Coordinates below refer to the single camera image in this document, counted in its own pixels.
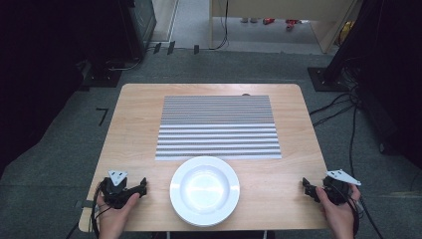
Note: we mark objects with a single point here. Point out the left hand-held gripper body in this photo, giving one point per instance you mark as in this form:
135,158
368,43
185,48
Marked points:
114,192

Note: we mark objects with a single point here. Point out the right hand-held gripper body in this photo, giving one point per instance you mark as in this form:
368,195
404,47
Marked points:
336,189

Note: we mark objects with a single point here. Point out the person's left hand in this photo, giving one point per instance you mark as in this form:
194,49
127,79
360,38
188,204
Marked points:
116,215

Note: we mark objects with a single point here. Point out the person's right hand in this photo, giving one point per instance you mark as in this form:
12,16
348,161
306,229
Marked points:
338,215

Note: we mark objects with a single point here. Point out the white round plate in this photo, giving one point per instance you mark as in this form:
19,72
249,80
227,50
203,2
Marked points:
204,191

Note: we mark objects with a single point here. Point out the grey striped placemat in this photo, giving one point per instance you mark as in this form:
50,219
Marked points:
217,127

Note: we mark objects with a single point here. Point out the black stand base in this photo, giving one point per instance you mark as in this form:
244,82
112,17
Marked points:
101,74

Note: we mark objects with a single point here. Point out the black stand with base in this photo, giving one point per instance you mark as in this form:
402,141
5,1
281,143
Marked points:
338,66

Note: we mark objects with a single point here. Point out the dark cabinet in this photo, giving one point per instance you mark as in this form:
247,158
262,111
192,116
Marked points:
139,26

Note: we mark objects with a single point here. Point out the yellow object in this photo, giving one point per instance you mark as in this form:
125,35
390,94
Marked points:
345,31

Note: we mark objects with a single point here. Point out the red tool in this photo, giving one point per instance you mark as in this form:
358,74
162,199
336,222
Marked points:
268,21
292,24

